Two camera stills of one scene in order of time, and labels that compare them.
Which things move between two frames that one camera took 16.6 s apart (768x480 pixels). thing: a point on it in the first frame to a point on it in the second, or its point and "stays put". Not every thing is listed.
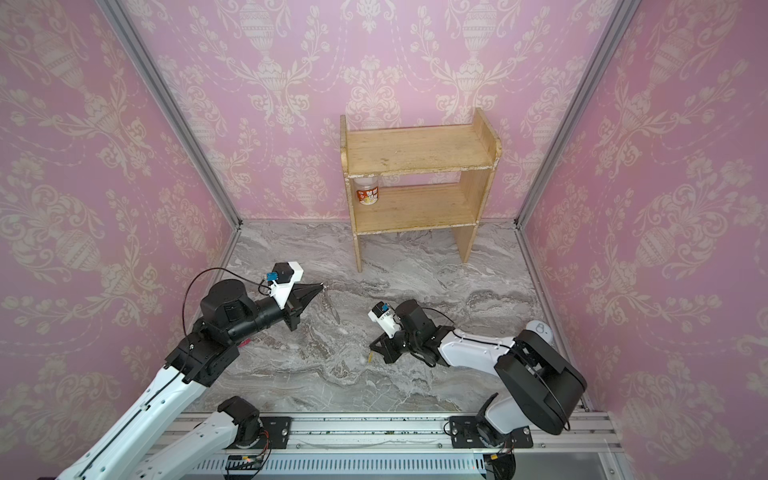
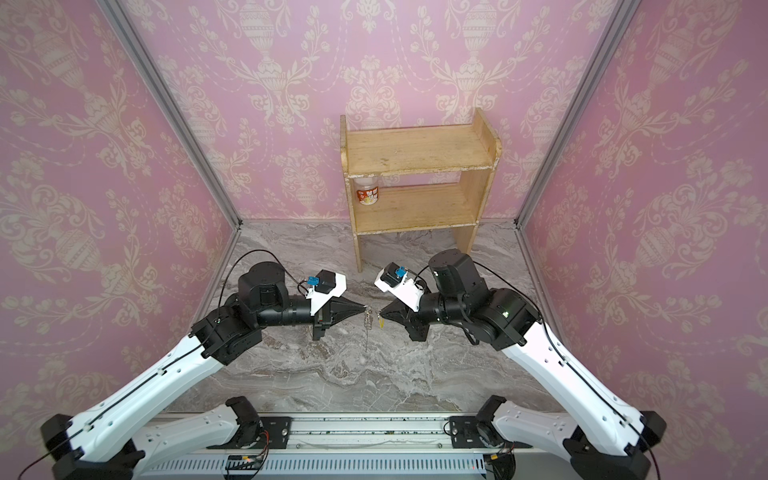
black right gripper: [390, 346] to [414, 321]
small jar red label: [367, 190] stays put
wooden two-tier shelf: [453, 208] stays put
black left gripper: [295, 306] to [330, 317]
